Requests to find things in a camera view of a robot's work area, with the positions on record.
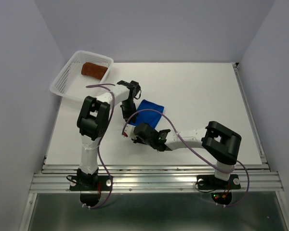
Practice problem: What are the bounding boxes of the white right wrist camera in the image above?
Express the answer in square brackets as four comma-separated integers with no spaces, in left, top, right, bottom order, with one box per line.
[123,124,136,140]

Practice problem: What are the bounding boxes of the white plastic basket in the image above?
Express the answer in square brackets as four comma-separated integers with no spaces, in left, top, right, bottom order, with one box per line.
[50,51,114,101]

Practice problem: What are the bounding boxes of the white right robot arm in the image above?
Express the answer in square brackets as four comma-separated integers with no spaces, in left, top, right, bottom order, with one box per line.
[131,121,242,188]

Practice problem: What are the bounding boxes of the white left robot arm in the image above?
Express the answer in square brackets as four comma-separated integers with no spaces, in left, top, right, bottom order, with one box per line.
[76,80,141,190]

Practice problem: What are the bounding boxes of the blue towel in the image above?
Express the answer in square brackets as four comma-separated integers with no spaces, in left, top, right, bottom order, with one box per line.
[128,100,164,128]

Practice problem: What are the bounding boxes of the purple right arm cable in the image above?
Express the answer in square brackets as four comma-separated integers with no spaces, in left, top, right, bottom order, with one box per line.
[122,109,250,208]

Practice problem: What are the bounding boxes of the brown towel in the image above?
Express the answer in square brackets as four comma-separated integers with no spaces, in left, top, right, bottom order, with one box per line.
[81,62,108,80]

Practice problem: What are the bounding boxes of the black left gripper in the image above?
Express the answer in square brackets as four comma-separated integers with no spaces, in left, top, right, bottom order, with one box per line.
[119,99,138,125]

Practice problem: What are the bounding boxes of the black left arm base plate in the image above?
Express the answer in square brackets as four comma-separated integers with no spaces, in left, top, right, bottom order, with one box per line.
[66,175,112,192]

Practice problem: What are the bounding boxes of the aluminium rail frame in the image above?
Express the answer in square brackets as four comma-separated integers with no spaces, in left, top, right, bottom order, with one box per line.
[19,62,289,231]

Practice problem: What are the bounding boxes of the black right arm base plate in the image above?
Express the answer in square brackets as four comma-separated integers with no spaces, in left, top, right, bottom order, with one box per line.
[196,174,241,191]

